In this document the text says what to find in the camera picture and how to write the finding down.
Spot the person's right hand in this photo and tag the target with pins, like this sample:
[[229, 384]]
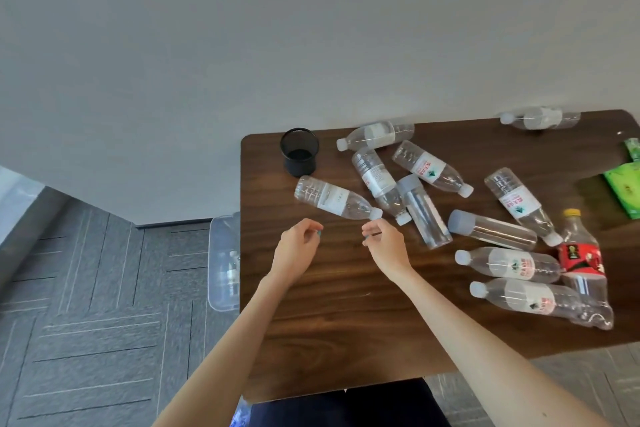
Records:
[[390, 251]]

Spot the person's left hand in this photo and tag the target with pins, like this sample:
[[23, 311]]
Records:
[[292, 256]]

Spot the person's right thumb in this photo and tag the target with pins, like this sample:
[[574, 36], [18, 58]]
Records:
[[371, 240]]

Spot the person's left thumb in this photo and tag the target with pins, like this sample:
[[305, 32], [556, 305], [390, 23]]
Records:
[[307, 238]]

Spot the person's left forearm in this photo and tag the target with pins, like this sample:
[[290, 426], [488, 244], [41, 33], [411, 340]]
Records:
[[225, 361]]

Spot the person's right forearm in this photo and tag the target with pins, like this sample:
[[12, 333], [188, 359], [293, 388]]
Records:
[[480, 356]]

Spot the clear bottle plain white label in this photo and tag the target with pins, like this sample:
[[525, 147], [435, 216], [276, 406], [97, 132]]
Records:
[[378, 179], [542, 117], [377, 135], [332, 197]]

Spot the clear label-less bottle grey cap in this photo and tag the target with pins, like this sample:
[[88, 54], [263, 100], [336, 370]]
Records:
[[425, 214], [492, 230]]

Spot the black mesh pen cup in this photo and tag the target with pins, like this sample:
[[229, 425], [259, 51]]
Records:
[[300, 154]]

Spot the clear plastic storage bin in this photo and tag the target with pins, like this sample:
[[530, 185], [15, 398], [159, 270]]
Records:
[[223, 261]]

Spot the clear bottle red-green print label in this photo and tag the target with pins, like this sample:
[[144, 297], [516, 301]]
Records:
[[430, 168], [520, 201], [525, 295], [510, 264]]

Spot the person's dark navy clothing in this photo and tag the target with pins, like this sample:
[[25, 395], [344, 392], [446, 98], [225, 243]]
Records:
[[345, 404]]

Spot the red label bottle yellow cap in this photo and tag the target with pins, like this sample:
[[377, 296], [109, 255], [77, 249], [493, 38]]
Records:
[[582, 261]]

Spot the green wet wipes packet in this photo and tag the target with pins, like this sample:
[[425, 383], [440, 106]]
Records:
[[626, 186]]

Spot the small green packet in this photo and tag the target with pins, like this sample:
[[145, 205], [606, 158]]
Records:
[[633, 148]]

